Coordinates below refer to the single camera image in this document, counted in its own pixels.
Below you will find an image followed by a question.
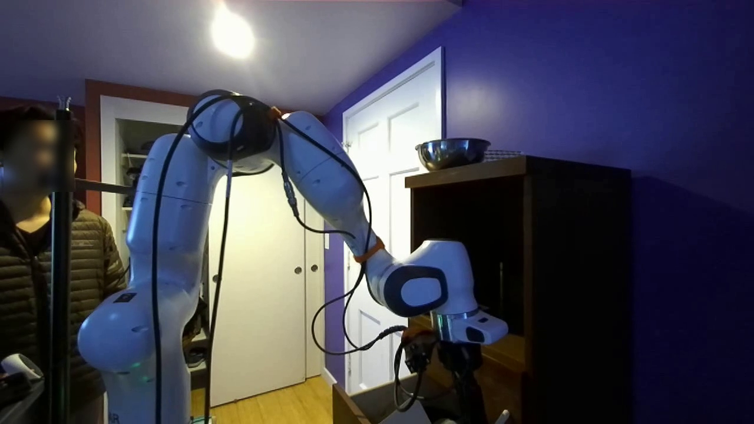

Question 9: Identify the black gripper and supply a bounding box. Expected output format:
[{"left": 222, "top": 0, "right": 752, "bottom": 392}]
[{"left": 438, "top": 341, "right": 485, "bottom": 424}]

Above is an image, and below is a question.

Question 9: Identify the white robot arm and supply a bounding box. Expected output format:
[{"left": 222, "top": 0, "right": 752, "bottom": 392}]
[{"left": 78, "top": 88, "right": 508, "bottom": 424}]

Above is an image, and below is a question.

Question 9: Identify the open wooden drawer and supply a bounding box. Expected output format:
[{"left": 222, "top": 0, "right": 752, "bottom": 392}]
[{"left": 331, "top": 376, "right": 460, "bottom": 424}]

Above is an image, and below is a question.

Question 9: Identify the dark wooden cabinet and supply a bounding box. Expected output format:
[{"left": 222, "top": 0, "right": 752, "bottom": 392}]
[{"left": 404, "top": 156, "right": 632, "bottom": 424}]

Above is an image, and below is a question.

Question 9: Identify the white closet door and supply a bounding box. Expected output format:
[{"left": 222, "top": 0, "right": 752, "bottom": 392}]
[{"left": 206, "top": 166, "right": 322, "bottom": 404}]

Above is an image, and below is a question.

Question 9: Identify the metal bowl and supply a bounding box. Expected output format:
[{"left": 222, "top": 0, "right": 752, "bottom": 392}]
[{"left": 415, "top": 136, "right": 487, "bottom": 169}]

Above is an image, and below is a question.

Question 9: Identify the white panel door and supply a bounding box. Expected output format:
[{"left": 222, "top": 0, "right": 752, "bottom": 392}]
[{"left": 341, "top": 46, "right": 442, "bottom": 392}]

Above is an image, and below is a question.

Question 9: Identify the ceiling light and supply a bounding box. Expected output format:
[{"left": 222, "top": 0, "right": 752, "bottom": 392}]
[{"left": 209, "top": 0, "right": 253, "bottom": 61}]

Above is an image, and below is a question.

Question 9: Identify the person in dark jacket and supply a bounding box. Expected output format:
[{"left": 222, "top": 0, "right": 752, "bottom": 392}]
[{"left": 0, "top": 106, "right": 125, "bottom": 364}]

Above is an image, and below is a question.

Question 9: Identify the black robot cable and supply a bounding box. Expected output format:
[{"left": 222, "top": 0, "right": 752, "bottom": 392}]
[{"left": 147, "top": 88, "right": 430, "bottom": 424}]

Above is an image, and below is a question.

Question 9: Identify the black camera stand pole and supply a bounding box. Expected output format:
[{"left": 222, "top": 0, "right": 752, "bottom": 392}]
[{"left": 47, "top": 98, "right": 106, "bottom": 424}]

